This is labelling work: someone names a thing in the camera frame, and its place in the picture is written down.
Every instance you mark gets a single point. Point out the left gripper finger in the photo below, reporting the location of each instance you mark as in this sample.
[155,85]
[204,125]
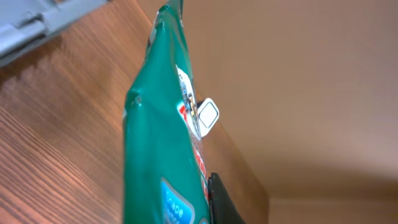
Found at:
[222,209]

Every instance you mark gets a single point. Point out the green 3M gloves package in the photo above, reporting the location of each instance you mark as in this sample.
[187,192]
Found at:
[164,172]

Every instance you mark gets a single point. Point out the white barcode scanner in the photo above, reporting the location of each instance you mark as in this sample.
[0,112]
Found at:
[208,115]

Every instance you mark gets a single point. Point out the grey plastic mesh basket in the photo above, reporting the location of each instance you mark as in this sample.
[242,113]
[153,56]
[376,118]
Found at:
[28,24]

